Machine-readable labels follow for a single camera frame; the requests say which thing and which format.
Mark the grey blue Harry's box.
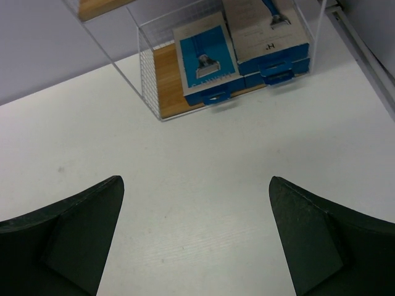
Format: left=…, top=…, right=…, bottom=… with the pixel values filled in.
left=173, top=12, right=246, bottom=106

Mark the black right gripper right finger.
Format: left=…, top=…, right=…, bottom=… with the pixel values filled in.
left=268, top=176, right=394, bottom=295

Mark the white wire wooden shelf rack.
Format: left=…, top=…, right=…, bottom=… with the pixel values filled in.
left=63, top=0, right=328, bottom=123

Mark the Harry's box white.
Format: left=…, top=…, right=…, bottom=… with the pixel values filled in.
left=222, top=0, right=311, bottom=76

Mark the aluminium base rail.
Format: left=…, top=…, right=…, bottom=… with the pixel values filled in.
left=325, top=4, right=394, bottom=118

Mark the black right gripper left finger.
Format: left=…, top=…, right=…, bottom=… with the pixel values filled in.
left=1, top=176, right=124, bottom=295

